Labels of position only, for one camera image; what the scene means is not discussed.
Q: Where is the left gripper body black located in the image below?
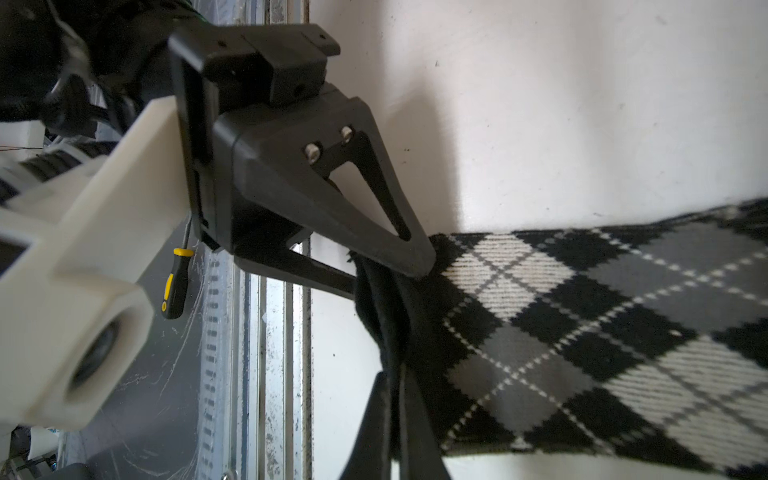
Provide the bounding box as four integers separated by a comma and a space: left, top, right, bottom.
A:
168, 24, 360, 252

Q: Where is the black grey argyle sock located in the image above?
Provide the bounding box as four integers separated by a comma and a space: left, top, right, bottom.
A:
352, 199, 767, 479

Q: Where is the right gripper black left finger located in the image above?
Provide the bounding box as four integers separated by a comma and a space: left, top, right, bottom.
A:
340, 372, 392, 480

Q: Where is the yellow black handled screwdriver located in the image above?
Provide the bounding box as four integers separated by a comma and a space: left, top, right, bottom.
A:
161, 248, 195, 320

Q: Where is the aluminium front rail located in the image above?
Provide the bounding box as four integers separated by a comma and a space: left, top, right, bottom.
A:
197, 0, 313, 480

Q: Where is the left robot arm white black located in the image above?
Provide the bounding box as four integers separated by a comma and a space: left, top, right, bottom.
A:
1, 1, 435, 297

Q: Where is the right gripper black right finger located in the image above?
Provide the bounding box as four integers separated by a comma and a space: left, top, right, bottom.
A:
398, 365, 450, 480

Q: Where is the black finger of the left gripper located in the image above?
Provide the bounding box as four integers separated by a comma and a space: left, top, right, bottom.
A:
213, 98, 436, 278
234, 246, 356, 299

